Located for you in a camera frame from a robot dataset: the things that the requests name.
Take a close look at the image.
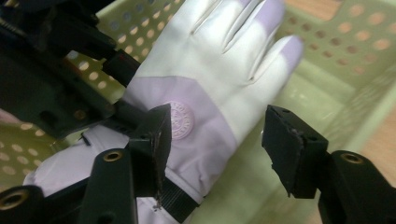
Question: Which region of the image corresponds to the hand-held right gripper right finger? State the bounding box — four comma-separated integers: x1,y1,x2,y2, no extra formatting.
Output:
261,105,396,224

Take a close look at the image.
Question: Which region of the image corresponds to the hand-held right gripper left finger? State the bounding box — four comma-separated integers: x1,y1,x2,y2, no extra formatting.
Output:
78,104,172,224

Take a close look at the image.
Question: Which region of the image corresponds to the pale green plastic basket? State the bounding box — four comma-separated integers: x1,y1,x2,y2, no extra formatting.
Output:
0,0,396,224

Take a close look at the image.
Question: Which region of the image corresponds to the lilac and white glove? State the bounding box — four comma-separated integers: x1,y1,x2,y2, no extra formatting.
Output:
22,0,304,224

